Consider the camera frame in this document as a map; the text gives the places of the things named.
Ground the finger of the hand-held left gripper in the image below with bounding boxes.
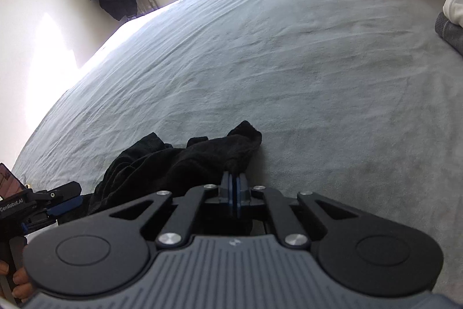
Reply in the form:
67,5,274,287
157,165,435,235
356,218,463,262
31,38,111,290
49,195,83,216
50,182,83,203

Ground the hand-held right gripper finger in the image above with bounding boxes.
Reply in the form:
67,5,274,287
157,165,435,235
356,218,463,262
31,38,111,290
89,171,236,250
235,171,379,250

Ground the black shirt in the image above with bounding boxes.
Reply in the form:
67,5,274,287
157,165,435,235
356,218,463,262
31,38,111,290
87,120,263,223

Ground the person's left hand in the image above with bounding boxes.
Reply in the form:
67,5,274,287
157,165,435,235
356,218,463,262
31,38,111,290
0,258,36,299

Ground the bed with grey sheet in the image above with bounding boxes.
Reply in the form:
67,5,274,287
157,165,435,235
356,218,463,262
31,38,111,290
11,0,463,299

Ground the folded grey garment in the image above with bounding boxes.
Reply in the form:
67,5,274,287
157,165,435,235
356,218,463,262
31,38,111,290
434,12,463,56

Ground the folded white garment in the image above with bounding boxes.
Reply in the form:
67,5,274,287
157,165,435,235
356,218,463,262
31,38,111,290
443,0,463,27

